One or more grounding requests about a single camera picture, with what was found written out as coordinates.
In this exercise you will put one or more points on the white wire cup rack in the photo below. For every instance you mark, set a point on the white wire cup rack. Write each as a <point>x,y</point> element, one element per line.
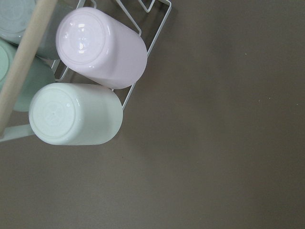
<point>28,47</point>

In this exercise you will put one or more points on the pink cup in rack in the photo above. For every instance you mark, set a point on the pink cup in rack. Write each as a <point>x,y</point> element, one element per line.
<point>99,47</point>

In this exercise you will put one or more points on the mint cup in rack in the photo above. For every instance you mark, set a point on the mint cup in rack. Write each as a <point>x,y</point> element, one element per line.
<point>40,74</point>

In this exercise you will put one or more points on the white cup in rack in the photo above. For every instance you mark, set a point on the white cup in rack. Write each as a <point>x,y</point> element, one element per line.
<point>75,114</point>

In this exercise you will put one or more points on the grey cup in rack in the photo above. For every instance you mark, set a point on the grey cup in rack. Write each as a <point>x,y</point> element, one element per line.
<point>15,16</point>

